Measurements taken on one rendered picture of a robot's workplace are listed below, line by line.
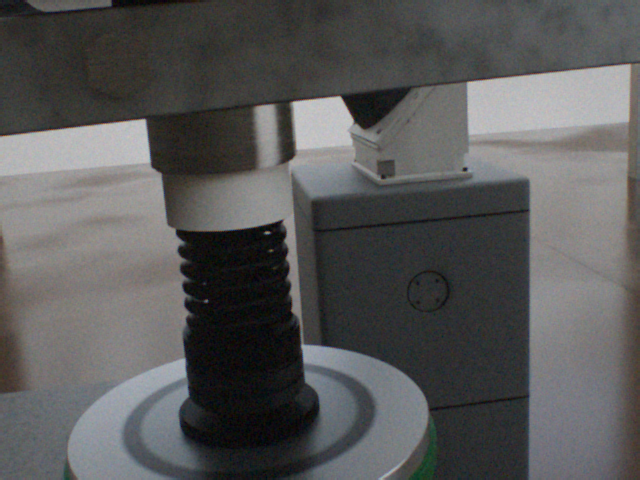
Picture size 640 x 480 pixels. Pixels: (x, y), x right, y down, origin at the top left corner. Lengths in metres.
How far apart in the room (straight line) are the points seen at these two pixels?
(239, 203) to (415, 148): 0.98
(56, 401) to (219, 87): 0.38
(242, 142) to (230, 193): 0.03
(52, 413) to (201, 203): 0.30
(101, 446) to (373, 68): 0.26
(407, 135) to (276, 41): 0.99
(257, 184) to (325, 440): 0.14
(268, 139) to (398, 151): 0.96
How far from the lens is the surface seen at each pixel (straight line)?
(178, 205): 0.39
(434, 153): 1.35
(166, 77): 0.34
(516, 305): 1.40
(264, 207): 0.38
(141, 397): 0.49
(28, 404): 0.66
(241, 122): 0.36
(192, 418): 0.44
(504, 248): 1.36
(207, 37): 0.34
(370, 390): 0.47
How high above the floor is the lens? 1.08
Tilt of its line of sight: 14 degrees down
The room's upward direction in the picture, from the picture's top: 4 degrees counter-clockwise
